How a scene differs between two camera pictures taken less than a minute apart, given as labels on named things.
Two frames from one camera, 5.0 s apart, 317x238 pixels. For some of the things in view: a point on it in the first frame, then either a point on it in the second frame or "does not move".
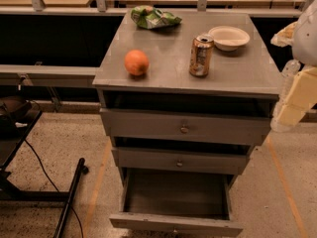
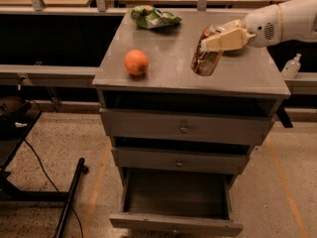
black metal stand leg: x=81 y=170 does not move
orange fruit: x=137 y=61 does not move
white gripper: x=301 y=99 -> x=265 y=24
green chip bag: x=149 y=17 does not move
